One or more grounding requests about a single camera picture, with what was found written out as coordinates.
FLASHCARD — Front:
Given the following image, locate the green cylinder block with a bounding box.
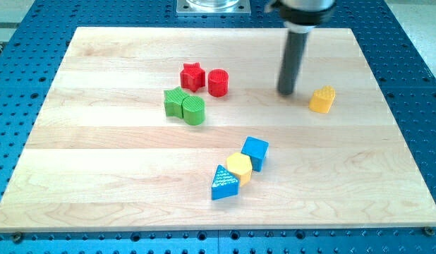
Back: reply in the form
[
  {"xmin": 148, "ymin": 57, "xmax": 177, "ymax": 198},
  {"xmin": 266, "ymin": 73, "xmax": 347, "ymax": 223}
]
[{"xmin": 182, "ymin": 96, "xmax": 205, "ymax": 126}]

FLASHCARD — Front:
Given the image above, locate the light wooden board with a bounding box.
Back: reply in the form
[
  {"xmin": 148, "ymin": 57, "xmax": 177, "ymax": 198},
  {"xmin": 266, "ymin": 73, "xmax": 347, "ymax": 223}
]
[{"xmin": 0, "ymin": 27, "xmax": 436, "ymax": 232}]

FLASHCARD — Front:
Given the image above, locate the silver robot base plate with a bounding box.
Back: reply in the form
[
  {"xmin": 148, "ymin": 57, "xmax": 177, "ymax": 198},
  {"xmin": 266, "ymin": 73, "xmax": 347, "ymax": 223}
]
[{"xmin": 175, "ymin": 0, "xmax": 251, "ymax": 16}]

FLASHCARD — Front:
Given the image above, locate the blue triangle block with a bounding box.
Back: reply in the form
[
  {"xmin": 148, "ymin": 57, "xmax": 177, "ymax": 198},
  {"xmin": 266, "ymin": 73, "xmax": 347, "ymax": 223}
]
[{"xmin": 211, "ymin": 164, "xmax": 240, "ymax": 200}]

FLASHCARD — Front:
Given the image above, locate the green star block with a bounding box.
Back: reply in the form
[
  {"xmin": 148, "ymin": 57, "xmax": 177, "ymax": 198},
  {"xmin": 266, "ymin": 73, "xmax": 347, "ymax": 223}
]
[{"xmin": 164, "ymin": 87, "xmax": 190, "ymax": 119}]

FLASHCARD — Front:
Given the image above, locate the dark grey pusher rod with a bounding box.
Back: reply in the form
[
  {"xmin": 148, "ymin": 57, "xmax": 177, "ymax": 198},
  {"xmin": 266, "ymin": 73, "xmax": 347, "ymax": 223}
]
[{"xmin": 277, "ymin": 31, "xmax": 308, "ymax": 96}]

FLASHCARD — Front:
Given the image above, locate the red star block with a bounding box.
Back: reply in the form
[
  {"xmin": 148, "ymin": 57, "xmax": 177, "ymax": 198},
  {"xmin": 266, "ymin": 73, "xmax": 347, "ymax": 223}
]
[{"xmin": 180, "ymin": 63, "xmax": 205, "ymax": 92}]

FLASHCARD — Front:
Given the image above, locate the yellow hexagon block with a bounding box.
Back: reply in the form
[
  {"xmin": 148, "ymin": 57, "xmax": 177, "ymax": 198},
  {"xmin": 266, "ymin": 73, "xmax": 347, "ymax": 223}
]
[{"xmin": 226, "ymin": 152, "xmax": 253, "ymax": 186}]

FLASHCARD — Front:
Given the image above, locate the yellow heart block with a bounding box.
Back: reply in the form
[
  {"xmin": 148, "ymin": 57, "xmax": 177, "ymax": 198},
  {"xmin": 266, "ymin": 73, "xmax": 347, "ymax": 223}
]
[{"xmin": 309, "ymin": 85, "xmax": 336, "ymax": 114}]

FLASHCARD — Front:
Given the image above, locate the red cylinder block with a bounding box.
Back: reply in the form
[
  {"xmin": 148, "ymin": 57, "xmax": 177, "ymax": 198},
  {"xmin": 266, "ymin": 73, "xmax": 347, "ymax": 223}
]
[{"xmin": 207, "ymin": 69, "xmax": 229, "ymax": 97}]

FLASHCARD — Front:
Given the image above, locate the blue cube block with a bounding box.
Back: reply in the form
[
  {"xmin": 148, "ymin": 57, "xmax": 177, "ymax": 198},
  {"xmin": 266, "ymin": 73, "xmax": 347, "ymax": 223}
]
[{"xmin": 241, "ymin": 136, "xmax": 269, "ymax": 172}]

